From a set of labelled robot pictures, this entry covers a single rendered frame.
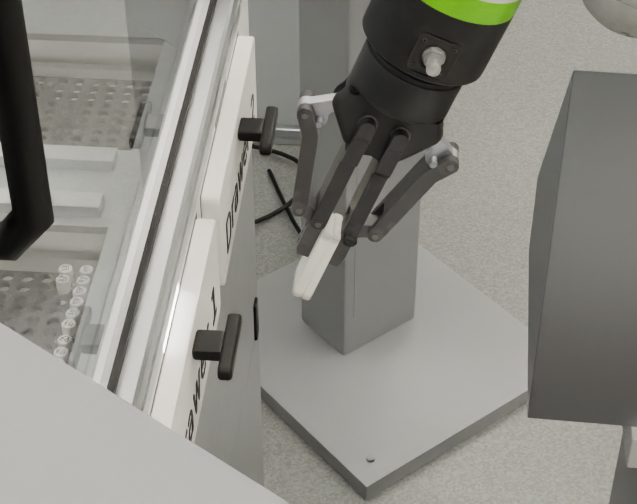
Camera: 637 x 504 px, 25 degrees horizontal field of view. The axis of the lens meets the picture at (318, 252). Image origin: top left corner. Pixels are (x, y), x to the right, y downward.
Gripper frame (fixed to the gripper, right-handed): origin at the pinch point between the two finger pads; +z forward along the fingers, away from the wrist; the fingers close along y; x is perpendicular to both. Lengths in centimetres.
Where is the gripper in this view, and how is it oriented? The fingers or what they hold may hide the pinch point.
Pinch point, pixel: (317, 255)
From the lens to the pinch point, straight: 114.2
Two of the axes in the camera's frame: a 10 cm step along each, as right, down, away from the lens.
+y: 9.3, 3.2, 1.7
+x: 0.7, -6.3, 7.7
